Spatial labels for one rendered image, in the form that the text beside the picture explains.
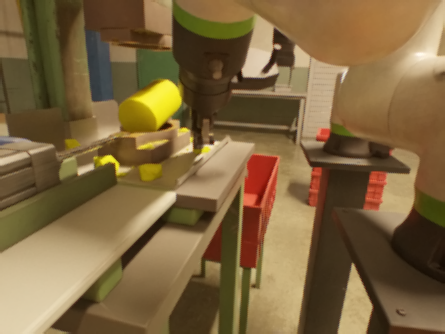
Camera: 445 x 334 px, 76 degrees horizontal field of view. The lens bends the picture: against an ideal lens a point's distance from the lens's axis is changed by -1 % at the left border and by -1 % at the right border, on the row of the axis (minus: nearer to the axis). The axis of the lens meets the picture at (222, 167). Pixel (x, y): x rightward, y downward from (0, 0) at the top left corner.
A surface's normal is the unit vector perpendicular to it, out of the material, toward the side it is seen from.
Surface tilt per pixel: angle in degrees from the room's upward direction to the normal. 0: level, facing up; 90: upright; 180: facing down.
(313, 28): 125
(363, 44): 139
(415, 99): 83
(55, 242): 0
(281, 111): 90
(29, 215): 90
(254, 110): 90
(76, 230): 0
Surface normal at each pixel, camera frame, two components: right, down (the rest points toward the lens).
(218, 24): 0.02, 0.84
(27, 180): 0.97, 0.11
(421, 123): -0.91, 0.32
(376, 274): 0.04, -0.95
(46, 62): -0.25, 0.29
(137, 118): -0.25, 0.54
